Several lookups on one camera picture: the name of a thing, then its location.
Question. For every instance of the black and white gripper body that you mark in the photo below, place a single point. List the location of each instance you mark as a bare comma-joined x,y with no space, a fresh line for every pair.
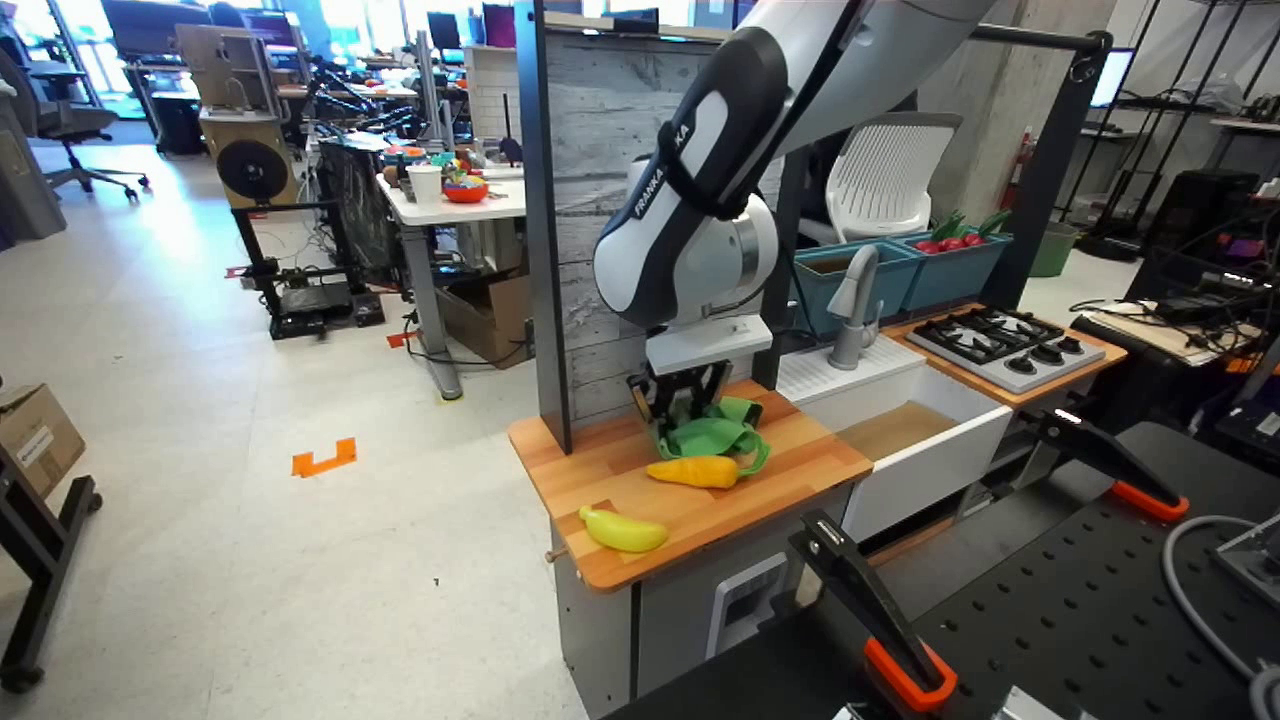
676,356

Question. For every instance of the grey toy faucet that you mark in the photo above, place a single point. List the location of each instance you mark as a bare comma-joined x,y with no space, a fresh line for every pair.
848,303

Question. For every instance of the teal storage bin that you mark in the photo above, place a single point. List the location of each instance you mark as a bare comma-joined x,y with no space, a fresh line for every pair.
915,273

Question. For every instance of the cardboard box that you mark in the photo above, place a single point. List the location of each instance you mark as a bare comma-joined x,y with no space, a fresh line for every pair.
488,319

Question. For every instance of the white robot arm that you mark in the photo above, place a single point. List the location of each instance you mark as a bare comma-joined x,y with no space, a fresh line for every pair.
692,237

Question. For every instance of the yellow-orange toy pepper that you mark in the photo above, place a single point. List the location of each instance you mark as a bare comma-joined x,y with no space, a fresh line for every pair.
698,473

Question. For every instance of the green cloth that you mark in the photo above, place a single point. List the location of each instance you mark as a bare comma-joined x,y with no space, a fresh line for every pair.
729,428

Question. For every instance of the white toy sink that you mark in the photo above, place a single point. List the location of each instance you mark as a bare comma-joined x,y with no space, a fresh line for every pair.
927,434

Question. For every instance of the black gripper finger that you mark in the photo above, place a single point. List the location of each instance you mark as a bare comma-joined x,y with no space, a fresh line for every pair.
700,399
659,427

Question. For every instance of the toy stove top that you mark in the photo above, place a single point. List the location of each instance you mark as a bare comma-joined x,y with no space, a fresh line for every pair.
1008,349

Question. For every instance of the grey wood backsplash panel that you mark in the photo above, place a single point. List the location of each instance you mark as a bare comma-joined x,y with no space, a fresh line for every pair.
590,114

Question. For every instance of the yellow toy banana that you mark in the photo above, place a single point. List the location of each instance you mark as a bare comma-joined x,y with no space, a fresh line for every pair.
621,535

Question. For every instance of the white plastic chair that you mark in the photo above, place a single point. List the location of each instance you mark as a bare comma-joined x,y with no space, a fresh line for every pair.
881,177

